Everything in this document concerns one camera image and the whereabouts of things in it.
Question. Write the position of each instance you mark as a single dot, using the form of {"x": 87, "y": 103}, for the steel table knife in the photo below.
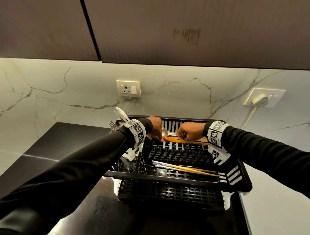
{"x": 122, "y": 113}

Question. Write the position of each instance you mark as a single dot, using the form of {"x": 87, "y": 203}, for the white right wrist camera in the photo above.
{"x": 219, "y": 155}

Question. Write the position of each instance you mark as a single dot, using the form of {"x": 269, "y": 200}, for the white marker wristband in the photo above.
{"x": 136, "y": 132}
{"x": 216, "y": 133}

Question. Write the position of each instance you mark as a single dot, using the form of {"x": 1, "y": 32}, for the person's right forearm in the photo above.
{"x": 266, "y": 152}

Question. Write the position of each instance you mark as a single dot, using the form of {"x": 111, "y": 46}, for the white socket with plug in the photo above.
{"x": 276, "y": 95}

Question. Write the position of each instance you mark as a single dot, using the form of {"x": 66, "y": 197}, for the person's right hand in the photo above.
{"x": 191, "y": 130}

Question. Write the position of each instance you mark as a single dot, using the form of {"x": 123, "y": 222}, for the black slotted cutlery rack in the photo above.
{"x": 184, "y": 191}

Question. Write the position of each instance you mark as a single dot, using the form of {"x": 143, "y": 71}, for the white power plug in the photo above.
{"x": 260, "y": 99}

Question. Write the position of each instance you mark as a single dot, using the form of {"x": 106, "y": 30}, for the white marker left wristband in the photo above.
{"x": 136, "y": 132}

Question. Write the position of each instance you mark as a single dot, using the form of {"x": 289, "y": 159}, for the white wall socket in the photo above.
{"x": 128, "y": 89}

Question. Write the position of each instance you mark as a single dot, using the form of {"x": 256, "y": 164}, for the large steel ladle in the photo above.
{"x": 165, "y": 132}

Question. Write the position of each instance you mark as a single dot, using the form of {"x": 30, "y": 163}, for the wooden overhead cabinet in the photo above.
{"x": 155, "y": 31}

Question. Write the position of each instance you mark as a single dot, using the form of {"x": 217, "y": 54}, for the person's left forearm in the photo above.
{"x": 72, "y": 176}

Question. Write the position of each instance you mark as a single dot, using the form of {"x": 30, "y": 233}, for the small metal spoon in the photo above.
{"x": 119, "y": 116}

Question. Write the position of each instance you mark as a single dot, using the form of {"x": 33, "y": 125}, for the person's left hand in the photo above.
{"x": 156, "y": 128}

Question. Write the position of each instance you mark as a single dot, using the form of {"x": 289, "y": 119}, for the white marker right wristband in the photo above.
{"x": 216, "y": 133}

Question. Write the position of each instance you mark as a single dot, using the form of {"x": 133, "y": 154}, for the orange wooden spatula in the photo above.
{"x": 172, "y": 139}

